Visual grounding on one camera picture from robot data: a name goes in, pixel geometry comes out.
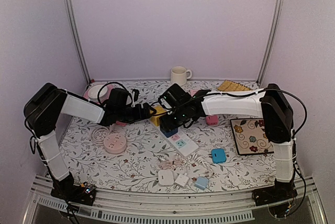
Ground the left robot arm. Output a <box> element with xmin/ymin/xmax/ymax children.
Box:
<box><xmin>23</xmin><ymin>83</ymin><xmax>157</xmax><ymax>200</ymax></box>

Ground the pink cube socket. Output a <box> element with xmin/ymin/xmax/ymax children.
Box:
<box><xmin>189</xmin><ymin>89</ymin><xmax>198</xmax><ymax>97</ymax></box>

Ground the white plug adapter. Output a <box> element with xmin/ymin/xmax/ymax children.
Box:
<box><xmin>158</xmin><ymin>170</ymin><xmax>174</xmax><ymax>186</ymax></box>

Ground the floral table cloth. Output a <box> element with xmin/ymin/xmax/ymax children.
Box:
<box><xmin>52</xmin><ymin>80</ymin><xmax>302</xmax><ymax>194</ymax></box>

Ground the pink plate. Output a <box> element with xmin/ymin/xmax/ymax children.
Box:
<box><xmin>84</xmin><ymin>84</ymin><xmax>114</xmax><ymax>103</ymax></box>

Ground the white charger with cable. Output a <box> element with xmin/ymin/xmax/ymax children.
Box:
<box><xmin>159</xmin><ymin>155</ymin><xmax>189</xmax><ymax>188</ymax></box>

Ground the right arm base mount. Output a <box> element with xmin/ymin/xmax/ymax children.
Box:
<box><xmin>252</xmin><ymin>181</ymin><xmax>297</xmax><ymax>206</ymax></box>

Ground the dark blue cube socket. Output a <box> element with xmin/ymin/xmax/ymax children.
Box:
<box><xmin>160</xmin><ymin>126</ymin><xmax>178</xmax><ymax>138</ymax></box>

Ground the floral square coaster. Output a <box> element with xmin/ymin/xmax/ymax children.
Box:
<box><xmin>230</xmin><ymin>118</ymin><xmax>274</xmax><ymax>156</ymax></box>

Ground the white bowl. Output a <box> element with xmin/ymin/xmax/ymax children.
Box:
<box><xmin>87</xmin><ymin>84</ymin><xmax>108</xmax><ymax>100</ymax></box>

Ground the yellow woven tray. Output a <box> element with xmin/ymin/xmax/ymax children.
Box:
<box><xmin>217</xmin><ymin>80</ymin><xmax>251</xmax><ymax>92</ymax></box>

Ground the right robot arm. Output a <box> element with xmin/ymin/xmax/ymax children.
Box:
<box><xmin>158</xmin><ymin>84</ymin><xmax>294</xmax><ymax>201</ymax></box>

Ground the white power strip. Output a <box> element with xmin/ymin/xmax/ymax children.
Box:
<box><xmin>150</xmin><ymin>119</ymin><xmax>213</xmax><ymax>176</ymax></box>

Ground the pink power strip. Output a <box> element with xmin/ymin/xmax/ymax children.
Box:
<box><xmin>116</xmin><ymin>121</ymin><xmax>127</xmax><ymax>126</ymax></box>

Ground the cream ceramic mug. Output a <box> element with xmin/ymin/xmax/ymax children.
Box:
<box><xmin>170</xmin><ymin>66</ymin><xmax>193</xmax><ymax>86</ymax></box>

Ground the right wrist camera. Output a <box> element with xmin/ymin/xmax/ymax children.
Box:
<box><xmin>158</xmin><ymin>96</ymin><xmax>167</xmax><ymax>107</ymax></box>

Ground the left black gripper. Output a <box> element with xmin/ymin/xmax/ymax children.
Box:
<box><xmin>116</xmin><ymin>103</ymin><xmax>156</xmax><ymax>125</ymax></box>

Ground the blue plug adapter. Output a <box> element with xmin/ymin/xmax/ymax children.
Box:
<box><xmin>211</xmin><ymin>148</ymin><xmax>227</xmax><ymax>164</ymax></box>

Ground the pink plug adapter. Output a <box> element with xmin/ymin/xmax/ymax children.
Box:
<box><xmin>205</xmin><ymin>115</ymin><xmax>218</xmax><ymax>126</ymax></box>

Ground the light blue charger plug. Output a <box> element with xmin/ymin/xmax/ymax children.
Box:
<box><xmin>194</xmin><ymin>176</ymin><xmax>209</xmax><ymax>190</ymax></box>

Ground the round pink socket with cord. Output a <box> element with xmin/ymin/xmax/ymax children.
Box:
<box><xmin>90</xmin><ymin>127</ymin><xmax>127</xmax><ymax>154</ymax></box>

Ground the yellow cube socket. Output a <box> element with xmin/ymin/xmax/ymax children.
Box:
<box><xmin>150</xmin><ymin>106</ymin><xmax>166</xmax><ymax>127</ymax></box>

